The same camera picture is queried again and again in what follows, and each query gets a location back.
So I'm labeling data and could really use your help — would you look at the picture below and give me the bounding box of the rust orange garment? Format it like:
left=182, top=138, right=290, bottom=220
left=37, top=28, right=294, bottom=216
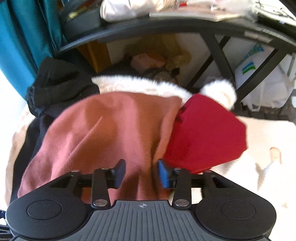
left=18, top=92, right=182, bottom=201

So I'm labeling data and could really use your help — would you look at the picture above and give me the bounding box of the black garment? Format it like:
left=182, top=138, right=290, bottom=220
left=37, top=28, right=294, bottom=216
left=9, top=57, right=99, bottom=202

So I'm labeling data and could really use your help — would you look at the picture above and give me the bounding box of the teal curtain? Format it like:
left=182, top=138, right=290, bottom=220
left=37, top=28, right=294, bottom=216
left=1, top=1, right=63, bottom=97

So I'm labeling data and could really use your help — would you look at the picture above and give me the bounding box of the white plastic bag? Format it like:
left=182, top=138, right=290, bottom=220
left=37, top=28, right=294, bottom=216
left=234, top=44, right=295, bottom=111

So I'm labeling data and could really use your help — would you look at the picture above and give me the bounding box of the black desk frame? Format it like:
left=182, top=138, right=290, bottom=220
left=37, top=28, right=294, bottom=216
left=55, top=17, right=295, bottom=101

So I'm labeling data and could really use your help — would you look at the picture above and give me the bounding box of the white cloth bundle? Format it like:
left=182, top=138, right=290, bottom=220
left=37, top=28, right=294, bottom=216
left=100, top=0, right=174, bottom=23

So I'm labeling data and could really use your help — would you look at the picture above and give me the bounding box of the red santa hat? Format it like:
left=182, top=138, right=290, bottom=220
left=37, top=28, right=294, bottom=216
left=92, top=75, right=247, bottom=173

